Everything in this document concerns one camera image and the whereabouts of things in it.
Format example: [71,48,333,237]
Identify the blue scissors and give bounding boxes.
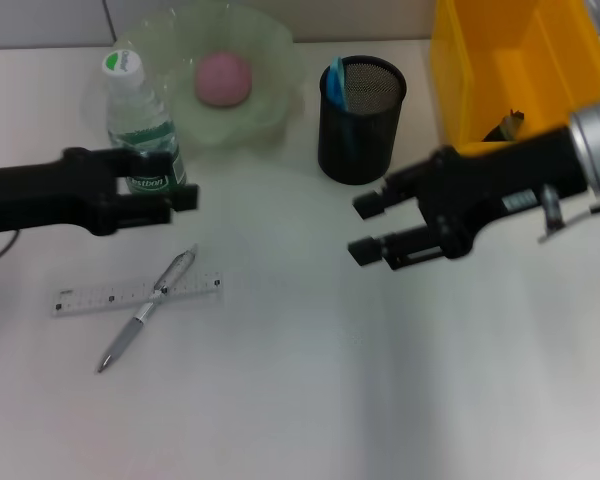
[326,55,357,114]

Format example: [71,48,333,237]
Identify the green plastic wrapper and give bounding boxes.
[482,108,529,144]

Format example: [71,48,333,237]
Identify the clear green-label water bottle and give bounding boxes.
[102,48,189,196]

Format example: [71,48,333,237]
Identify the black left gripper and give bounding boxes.
[0,147,201,237]

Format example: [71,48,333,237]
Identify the black mesh pen cup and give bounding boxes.
[317,54,409,186]

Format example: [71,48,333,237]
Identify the pink peach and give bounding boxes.
[195,51,255,109]

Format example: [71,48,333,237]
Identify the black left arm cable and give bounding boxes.
[0,232,21,271]

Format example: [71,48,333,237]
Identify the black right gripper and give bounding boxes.
[347,124,591,272]

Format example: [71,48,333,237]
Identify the silver ballpoint pen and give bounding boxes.
[95,243,200,375]

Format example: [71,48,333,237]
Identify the clear plastic ruler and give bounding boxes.
[51,271,225,317]

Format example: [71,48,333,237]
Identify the translucent green fruit bowl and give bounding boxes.
[114,2,306,149]

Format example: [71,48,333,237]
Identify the grey right arm cable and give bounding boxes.
[537,184,600,245]

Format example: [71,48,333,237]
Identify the yellow plastic bin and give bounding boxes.
[429,0,600,156]

